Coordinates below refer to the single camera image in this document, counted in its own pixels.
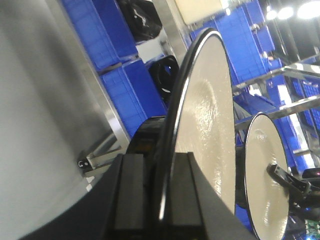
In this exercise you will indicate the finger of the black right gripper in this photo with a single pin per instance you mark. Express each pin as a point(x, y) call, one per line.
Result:
point(288, 181)

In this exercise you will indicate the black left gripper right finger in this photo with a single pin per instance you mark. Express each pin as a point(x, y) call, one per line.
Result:
point(196, 211)

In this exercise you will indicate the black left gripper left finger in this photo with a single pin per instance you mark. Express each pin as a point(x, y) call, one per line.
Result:
point(127, 216)

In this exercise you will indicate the beige plate black rim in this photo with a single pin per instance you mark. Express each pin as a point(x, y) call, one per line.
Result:
point(200, 120)
point(267, 201)

